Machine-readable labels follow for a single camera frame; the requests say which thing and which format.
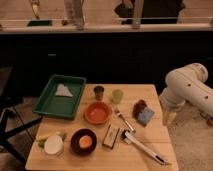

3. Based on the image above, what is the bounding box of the person in dark clothes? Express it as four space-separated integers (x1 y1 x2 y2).
114 0 185 24

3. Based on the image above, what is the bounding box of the black bowl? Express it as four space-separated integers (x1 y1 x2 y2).
70 129 97 156

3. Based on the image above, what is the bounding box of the orange fruit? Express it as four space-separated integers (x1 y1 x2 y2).
79 135 92 149

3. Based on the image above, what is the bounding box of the green item on counter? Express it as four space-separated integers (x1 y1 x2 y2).
27 20 52 26

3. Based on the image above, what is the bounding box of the dark metal cup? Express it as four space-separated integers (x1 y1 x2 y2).
93 86 104 101

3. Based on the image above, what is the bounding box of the white crumpled paper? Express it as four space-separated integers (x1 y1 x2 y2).
55 84 73 97

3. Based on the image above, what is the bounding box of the green plastic tray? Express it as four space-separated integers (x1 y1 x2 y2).
33 75 86 120

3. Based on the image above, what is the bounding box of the green plastic cup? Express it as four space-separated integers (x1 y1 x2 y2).
112 89 123 104

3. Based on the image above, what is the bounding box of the small rectangular box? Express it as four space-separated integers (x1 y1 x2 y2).
102 124 120 149

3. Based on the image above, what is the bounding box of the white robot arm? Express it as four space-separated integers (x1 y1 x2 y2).
159 63 213 126

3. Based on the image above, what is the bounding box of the brown and blue sponge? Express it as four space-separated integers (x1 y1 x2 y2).
132 100 155 126

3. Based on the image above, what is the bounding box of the red bowl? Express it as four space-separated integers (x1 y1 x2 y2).
84 102 112 125

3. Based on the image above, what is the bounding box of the black chair frame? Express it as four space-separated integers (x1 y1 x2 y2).
0 67 42 164

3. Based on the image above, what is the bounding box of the white round lid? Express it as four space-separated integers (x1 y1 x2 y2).
44 135 63 155

